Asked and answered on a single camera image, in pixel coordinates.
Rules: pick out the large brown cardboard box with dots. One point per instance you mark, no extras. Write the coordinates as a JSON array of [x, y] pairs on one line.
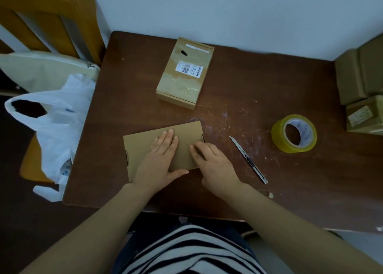
[[356, 76]]

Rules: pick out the person's right hand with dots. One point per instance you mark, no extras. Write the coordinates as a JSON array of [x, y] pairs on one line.
[[218, 172]]

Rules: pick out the person's left little finger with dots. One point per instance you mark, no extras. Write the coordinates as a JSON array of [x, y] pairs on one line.
[[153, 146]]

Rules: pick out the plain cardboard box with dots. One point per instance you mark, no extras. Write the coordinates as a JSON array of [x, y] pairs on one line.
[[185, 139]]

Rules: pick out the person's left middle finger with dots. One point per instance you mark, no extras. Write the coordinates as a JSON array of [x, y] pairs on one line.
[[167, 142]]

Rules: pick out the wooden chair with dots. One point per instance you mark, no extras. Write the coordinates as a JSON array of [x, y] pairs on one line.
[[80, 19]]

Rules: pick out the black white striped shirt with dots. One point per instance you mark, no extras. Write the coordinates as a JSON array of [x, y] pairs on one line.
[[191, 252]]

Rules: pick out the person's left thumb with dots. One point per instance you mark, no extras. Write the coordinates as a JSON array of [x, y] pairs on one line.
[[179, 173]]

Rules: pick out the person's left forearm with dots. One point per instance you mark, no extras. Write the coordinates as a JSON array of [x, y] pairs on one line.
[[89, 232]]

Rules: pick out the yellow packing tape roll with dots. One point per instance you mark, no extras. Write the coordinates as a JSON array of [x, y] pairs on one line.
[[281, 139]]

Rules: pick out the person's right forearm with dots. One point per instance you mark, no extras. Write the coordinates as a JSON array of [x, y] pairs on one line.
[[293, 234]]

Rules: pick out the small labelled cardboard box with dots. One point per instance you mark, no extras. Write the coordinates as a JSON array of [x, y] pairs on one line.
[[365, 115]]

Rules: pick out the silver utility knife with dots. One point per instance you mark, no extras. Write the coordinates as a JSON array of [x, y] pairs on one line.
[[248, 160]]

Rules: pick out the cream fabric cushion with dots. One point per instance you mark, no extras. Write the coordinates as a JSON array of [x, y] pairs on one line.
[[45, 70]]

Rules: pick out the person's right thumb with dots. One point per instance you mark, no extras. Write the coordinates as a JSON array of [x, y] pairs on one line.
[[196, 155]]

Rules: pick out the white plastic bag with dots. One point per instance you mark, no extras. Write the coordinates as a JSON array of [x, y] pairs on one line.
[[65, 124]]

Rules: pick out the person's left hand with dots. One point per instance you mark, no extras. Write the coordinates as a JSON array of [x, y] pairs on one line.
[[155, 169]]

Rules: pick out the taped cardboard box white label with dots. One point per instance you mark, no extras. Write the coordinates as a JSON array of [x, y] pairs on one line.
[[182, 82]]

